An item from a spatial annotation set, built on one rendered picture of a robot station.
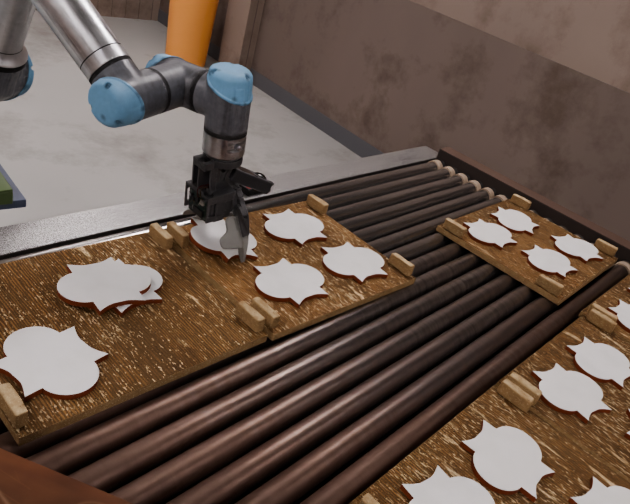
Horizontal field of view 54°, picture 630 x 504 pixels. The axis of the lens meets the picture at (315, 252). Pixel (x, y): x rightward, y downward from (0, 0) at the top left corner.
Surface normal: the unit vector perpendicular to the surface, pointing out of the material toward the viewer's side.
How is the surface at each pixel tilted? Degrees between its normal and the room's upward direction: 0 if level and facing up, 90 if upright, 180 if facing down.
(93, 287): 0
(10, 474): 0
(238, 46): 90
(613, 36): 90
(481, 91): 90
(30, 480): 0
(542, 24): 90
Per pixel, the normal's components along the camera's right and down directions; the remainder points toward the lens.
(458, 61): -0.74, 0.16
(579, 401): 0.26, -0.83
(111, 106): -0.47, 0.41
